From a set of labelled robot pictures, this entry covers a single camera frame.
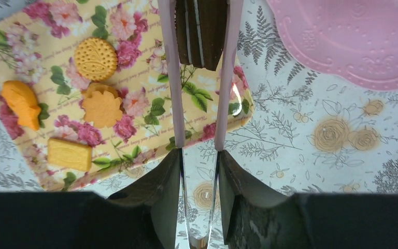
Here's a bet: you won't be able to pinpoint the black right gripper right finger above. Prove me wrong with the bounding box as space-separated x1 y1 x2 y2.
218 150 398 248

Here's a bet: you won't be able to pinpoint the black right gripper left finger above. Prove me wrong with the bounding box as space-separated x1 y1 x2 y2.
0 149 182 248

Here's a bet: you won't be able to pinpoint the chocolate wafer biscuit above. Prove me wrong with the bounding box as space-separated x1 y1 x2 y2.
174 0 228 71

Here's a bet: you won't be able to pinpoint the pink-handled metal tongs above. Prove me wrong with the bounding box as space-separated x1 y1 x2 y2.
158 1 244 248

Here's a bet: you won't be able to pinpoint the pink three-tier cake stand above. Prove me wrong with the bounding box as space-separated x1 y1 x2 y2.
268 1 398 91

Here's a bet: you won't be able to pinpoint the floral tablecloth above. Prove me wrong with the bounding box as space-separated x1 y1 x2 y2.
0 0 398 249

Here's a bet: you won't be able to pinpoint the orange square cracker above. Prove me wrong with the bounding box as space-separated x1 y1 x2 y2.
47 138 92 172

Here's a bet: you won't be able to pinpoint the small orange cookie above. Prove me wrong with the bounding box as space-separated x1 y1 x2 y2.
82 82 123 128

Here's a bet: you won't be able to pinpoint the floral serving tray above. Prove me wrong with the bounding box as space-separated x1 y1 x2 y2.
0 0 255 192

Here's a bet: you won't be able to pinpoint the round orange cookie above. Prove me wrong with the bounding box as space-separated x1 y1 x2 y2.
74 37 118 81

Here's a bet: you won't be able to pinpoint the orange fish-shaped cookie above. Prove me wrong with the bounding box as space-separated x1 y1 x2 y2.
1 80 41 131

